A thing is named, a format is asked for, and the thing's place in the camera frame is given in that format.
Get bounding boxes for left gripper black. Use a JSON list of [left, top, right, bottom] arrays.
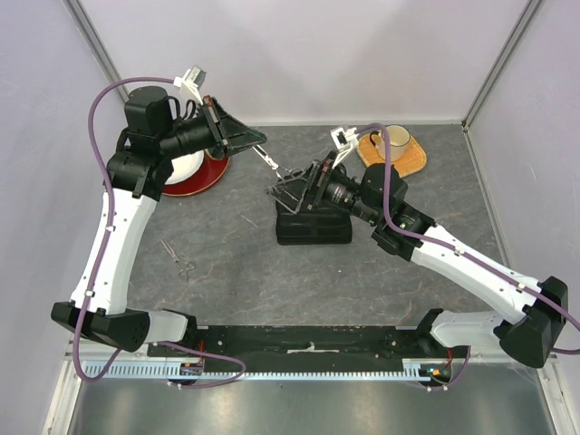
[[159, 95, 266, 160]]

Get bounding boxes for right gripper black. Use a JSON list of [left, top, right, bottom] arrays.
[[264, 150, 381, 226]]

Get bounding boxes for silver scissors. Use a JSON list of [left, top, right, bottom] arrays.
[[160, 239, 196, 283], [252, 145, 290, 179]]

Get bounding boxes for black zipper tool case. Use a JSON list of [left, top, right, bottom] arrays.
[[275, 204, 353, 246]]

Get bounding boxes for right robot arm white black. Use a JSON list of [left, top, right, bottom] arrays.
[[266, 155, 568, 368]]

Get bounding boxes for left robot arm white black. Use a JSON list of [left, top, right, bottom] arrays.
[[51, 86, 266, 356]]

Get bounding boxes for red round tray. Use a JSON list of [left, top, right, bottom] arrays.
[[162, 151, 230, 197]]

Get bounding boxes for white paper plate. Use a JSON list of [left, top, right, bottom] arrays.
[[165, 150, 205, 185]]

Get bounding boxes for orange woven coaster mat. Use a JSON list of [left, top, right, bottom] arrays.
[[357, 134, 428, 178]]

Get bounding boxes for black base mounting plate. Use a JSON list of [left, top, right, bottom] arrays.
[[179, 325, 467, 372]]

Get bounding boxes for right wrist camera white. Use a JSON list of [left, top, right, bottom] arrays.
[[331, 127, 359, 168]]

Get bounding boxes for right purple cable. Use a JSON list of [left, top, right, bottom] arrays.
[[355, 124, 580, 393]]

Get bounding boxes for purple cable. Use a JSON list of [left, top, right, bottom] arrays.
[[72, 76, 248, 391], [355, 124, 580, 393]]

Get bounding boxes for cream mug black handle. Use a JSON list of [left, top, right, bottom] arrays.
[[369, 125, 411, 162]]

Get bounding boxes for grey slotted cable duct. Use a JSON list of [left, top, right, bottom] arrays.
[[103, 360, 451, 382]]

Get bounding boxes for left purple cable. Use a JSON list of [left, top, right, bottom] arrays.
[[72, 76, 248, 391]]

